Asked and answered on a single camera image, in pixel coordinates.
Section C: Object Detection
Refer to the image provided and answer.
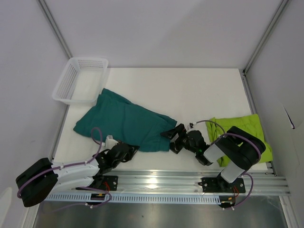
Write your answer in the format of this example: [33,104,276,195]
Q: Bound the aluminium mounting rail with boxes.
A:
[62,170,290,196]

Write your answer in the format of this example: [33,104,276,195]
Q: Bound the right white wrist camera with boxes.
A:
[187,122,196,131]

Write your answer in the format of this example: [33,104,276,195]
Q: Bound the teal green shorts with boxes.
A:
[73,88,177,152]

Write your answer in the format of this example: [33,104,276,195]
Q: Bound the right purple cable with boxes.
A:
[193,120,263,211]

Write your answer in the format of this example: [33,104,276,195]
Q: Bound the aluminium frame post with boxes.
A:
[36,0,73,59]
[241,0,292,74]

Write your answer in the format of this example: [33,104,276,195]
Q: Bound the white plastic basket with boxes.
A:
[52,57,108,106]

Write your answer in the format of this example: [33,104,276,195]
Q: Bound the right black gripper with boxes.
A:
[160,123,198,154]

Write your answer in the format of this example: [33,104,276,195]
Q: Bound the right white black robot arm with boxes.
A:
[160,124,266,192]

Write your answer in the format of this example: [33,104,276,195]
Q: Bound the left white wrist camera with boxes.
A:
[104,135,118,149]

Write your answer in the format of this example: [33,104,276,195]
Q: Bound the right aluminium frame post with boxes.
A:
[241,0,292,74]

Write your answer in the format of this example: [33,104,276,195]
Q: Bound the lime green shorts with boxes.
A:
[205,114,273,167]

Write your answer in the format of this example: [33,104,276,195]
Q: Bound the white slotted cable duct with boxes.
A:
[46,192,221,205]

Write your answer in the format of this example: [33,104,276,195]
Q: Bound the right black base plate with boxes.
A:
[198,177,246,193]

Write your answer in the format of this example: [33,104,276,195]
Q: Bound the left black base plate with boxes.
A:
[75,175,118,191]

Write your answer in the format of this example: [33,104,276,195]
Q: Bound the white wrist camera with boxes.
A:
[187,122,196,131]
[104,135,118,149]

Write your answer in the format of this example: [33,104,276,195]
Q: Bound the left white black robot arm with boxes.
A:
[16,142,140,207]

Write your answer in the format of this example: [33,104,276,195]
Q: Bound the left aluminium frame post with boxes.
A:
[36,0,73,59]

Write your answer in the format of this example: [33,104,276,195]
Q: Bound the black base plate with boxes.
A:
[75,175,118,191]
[198,177,246,193]

